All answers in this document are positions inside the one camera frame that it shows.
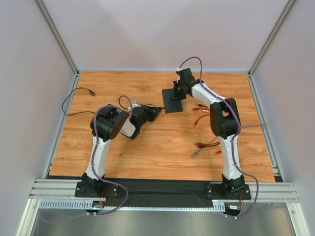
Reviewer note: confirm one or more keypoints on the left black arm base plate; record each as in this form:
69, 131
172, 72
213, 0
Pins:
94, 190

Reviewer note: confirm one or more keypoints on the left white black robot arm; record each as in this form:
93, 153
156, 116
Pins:
108, 122

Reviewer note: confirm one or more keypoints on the front aluminium rail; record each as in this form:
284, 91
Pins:
280, 192

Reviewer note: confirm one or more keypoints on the left aluminium frame post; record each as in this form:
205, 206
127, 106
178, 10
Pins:
56, 35

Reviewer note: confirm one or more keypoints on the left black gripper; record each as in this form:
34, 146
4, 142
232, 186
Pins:
150, 113

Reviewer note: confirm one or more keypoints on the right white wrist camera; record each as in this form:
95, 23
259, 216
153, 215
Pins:
177, 72

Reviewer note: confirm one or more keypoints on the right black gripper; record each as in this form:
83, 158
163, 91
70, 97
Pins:
177, 88

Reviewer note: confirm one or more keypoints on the grey slotted cable duct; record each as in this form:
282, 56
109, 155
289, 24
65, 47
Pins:
90, 205

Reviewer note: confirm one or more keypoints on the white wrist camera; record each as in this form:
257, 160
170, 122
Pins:
177, 72
132, 105

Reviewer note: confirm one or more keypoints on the right aluminium frame post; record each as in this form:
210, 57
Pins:
272, 35

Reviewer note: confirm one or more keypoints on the black cloth strip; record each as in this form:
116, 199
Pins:
160, 193

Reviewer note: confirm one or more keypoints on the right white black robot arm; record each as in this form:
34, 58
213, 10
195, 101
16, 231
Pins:
224, 123

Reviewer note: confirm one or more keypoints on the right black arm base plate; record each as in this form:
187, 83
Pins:
217, 191

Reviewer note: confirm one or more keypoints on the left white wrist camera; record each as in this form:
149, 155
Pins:
132, 105

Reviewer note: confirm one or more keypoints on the aluminium frame post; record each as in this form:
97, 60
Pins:
272, 35
56, 35

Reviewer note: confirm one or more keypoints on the black network switch box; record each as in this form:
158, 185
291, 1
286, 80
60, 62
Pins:
171, 106

